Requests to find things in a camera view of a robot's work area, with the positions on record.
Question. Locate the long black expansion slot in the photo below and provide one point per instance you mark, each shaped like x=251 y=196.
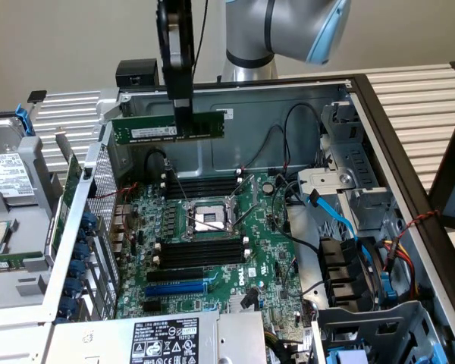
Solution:
x=174 y=275

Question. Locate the grey metal disk bay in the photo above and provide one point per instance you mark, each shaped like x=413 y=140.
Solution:
x=345 y=182

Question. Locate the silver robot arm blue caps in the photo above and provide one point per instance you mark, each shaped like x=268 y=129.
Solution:
x=250 y=30

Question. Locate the round coin battery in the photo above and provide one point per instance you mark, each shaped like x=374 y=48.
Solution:
x=267 y=187

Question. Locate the green RAM stick white label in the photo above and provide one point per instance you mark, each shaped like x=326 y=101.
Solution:
x=144 y=132

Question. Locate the CPU socket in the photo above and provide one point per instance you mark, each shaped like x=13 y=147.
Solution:
x=208 y=220

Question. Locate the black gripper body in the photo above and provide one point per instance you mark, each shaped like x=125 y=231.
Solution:
x=178 y=57

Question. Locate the thin metal locking lever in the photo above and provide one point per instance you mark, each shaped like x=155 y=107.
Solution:
x=212 y=226

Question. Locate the silver hard disk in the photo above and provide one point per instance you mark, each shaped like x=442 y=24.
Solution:
x=4 y=167

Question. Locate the green graphics card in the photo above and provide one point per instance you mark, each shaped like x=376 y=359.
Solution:
x=66 y=197

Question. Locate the black RAM slot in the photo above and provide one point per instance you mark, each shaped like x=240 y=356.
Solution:
x=201 y=265
x=201 y=189
x=201 y=194
x=201 y=259
x=201 y=246
x=201 y=184
x=201 y=179
x=201 y=253

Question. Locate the short black expansion slot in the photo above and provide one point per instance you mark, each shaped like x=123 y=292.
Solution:
x=151 y=307

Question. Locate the blue expansion slot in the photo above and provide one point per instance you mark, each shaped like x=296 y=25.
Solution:
x=174 y=291

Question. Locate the silver heat sink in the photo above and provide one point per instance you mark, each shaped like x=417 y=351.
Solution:
x=242 y=302

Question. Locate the silver power supply with label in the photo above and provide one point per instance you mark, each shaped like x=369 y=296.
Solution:
x=167 y=337

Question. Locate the black box with port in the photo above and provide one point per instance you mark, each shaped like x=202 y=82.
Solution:
x=136 y=74

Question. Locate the blue rack latch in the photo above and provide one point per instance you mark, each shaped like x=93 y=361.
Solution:
x=24 y=121

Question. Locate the green motherboard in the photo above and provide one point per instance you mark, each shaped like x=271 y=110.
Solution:
x=265 y=235

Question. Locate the open PC case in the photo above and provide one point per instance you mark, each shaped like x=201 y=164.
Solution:
x=250 y=113

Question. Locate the black fan shroud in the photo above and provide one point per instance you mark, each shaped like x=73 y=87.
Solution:
x=345 y=273

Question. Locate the grey parts rack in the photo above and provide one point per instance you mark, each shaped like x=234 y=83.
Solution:
x=26 y=212

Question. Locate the grey perforated drive cage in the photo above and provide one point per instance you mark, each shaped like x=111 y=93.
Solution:
x=364 y=333

